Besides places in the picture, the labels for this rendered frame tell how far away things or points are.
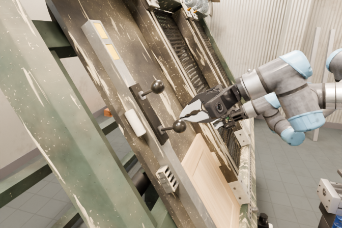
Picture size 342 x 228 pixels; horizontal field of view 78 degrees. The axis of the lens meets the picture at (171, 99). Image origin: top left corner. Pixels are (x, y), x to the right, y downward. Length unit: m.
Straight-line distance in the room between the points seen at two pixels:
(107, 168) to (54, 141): 0.11
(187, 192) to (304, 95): 0.42
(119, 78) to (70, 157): 0.27
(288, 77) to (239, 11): 3.94
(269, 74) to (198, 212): 0.46
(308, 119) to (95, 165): 0.48
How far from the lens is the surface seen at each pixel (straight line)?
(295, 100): 0.58
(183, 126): 0.55
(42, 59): 0.48
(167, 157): 0.66
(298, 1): 4.38
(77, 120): 0.45
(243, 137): 1.64
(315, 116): 0.60
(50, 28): 0.68
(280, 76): 0.57
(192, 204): 0.73
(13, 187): 1.59
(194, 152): 0.87
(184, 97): 0.95
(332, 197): 1.28
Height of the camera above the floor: 1.67
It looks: 18 degrees down
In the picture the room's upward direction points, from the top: 3 degrees clockwise
